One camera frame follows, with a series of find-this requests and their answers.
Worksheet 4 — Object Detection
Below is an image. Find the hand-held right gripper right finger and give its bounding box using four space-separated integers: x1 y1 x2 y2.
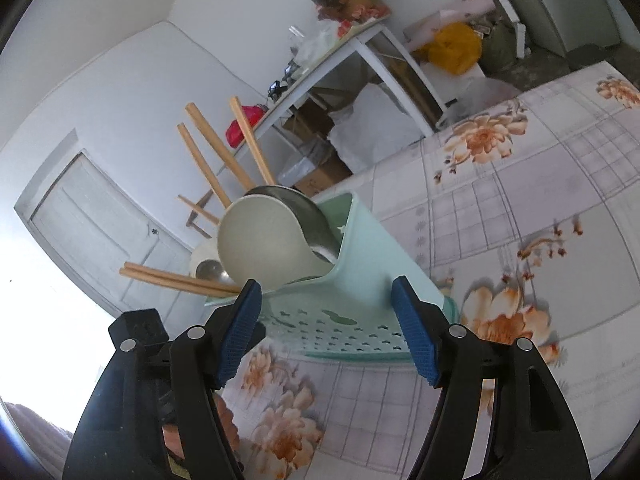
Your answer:
391 276 591 480

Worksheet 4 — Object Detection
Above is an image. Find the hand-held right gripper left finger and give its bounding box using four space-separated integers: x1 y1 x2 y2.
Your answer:
62 280 266 480

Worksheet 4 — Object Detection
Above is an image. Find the wooden chopstick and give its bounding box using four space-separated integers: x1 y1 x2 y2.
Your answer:
176 122 232 209
119 267 241 297
229 96 277 187
185 102 257 192
124 261 243 291

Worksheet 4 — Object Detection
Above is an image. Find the stainless steel spoon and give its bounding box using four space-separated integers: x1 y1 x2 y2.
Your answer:
195 258 235 283

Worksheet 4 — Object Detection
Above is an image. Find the cream round soup spoon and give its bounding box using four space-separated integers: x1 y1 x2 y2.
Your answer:
217 195 332 293

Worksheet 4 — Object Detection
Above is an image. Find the mint green utensil holder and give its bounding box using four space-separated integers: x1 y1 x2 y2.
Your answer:
202 191 458 361

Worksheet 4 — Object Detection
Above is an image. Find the white door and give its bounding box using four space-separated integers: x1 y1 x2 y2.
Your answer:
14 130 206 313

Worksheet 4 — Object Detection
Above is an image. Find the wrapped white box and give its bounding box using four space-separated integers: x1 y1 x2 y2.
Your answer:
277 142 331 188

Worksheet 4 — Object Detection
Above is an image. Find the red plastic bag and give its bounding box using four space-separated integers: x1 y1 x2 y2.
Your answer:
225 104 264 148

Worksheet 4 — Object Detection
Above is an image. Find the floral tablecloth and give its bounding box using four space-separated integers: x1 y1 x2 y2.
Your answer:
215 60 640 480

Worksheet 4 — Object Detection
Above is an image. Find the white sack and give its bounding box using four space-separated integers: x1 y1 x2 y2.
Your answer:
327 82 426 173

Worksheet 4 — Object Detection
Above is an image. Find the tall brown cardboard box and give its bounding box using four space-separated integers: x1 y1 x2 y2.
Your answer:
282 95 336 146

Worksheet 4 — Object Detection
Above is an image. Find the white side table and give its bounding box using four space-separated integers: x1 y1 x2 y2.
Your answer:
235 12 446 186

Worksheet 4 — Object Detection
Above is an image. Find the yellow bag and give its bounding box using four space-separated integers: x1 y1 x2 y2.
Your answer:
426 22 483 75

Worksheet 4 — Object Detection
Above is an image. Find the clear plastic bag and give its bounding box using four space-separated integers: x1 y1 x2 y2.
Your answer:
295 20 346 63

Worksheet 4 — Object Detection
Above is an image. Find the pink flat box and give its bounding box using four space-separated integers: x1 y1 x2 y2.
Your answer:
402 0 501 43

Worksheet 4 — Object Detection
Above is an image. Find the brown box of clutter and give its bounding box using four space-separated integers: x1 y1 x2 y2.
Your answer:
311 0 392 36

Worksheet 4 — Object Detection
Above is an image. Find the grey refrigerator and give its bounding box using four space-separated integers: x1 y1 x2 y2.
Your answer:
510 0 623 58

